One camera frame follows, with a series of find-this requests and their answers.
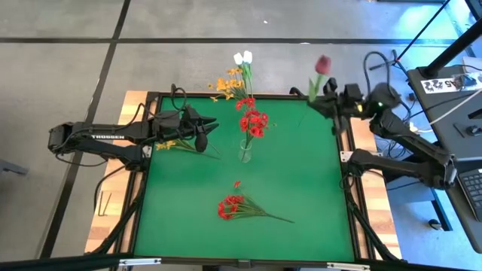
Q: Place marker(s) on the white tulip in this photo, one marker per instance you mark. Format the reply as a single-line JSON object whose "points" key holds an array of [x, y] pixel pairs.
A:
{"points": [[248, 56], [238, 58]]}

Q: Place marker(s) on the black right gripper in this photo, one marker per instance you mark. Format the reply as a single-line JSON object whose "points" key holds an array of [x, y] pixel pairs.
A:
{"points": [[350, 99]]}

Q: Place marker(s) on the red poppy bunch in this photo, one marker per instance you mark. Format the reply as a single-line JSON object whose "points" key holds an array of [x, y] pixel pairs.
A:
{"points": [[225, 214], [256, 131]]}

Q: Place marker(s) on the black keyboard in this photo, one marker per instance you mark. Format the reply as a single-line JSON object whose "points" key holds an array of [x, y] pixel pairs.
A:
{"points": [[472, 192]]}

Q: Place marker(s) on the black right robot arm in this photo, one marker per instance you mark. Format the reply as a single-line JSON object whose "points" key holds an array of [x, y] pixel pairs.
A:
{"points": [[399, 165]]}

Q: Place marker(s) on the clear glass vase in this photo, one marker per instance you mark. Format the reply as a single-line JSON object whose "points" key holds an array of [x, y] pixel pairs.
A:
{"points": [[245, 156]]}

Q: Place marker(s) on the white power strip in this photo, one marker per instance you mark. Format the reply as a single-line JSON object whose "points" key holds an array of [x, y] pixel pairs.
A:
{"points": [[414, 128]]}

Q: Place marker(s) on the red flower single stem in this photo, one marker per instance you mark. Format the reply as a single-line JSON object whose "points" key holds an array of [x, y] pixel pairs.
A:
{"points": [[246, 102]]}

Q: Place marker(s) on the white printed label sheet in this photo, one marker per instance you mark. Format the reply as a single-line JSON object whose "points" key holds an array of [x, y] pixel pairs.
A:
{"points": [[437, 86]]}

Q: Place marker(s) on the black hex key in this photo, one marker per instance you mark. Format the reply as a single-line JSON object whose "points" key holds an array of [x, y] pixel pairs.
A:
{"points": [[108, 203], [100, 203]]}

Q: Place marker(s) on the black thick pole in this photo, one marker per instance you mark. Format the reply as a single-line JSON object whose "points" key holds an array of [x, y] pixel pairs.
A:
{"points": [[452, 50]]}

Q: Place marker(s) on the dark grey desk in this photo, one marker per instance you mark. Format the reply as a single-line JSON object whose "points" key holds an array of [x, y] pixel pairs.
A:
{"points": [[463, 233], [452, 120]]}

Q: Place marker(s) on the black desk foot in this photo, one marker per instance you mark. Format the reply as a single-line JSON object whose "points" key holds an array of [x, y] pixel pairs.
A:
{"points": [[436, 224]]}

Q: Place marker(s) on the grey chair base leg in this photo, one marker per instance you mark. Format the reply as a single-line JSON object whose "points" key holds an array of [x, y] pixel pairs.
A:
{"points": [[13, 167]]}

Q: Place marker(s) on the black computer mouse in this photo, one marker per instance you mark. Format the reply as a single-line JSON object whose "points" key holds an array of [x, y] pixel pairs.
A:
{"points": [[474, 130]]}

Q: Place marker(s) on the yellow flower bunch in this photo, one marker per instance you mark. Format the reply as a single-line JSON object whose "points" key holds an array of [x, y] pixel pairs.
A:
{"points": [[222, 84], [165, 145]]}

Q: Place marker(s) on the green table mat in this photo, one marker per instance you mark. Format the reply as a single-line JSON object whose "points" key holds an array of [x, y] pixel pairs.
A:
{"points": [[301, 207]]}

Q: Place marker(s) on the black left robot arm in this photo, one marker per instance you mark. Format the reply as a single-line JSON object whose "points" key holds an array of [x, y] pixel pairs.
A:
{"points": [[109, 137]]}

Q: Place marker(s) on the dark red tulip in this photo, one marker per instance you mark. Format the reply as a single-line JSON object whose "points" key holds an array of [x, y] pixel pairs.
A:
{"points": [[323, 64]]}

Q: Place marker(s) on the black table frame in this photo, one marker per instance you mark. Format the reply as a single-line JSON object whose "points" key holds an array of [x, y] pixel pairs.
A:
{"points": [[263, 94]]}

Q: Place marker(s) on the black overhead beam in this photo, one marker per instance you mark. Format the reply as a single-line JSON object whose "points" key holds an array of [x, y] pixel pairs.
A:
{"points": [[56, 262]]}

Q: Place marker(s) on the silver corner bracket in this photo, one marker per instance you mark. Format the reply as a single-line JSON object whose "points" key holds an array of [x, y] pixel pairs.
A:
{"points": [[139, 261], [348, 266]]}

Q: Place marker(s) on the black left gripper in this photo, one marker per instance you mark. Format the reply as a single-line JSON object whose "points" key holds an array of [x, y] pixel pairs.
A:
{"points": [[169, 126]]}

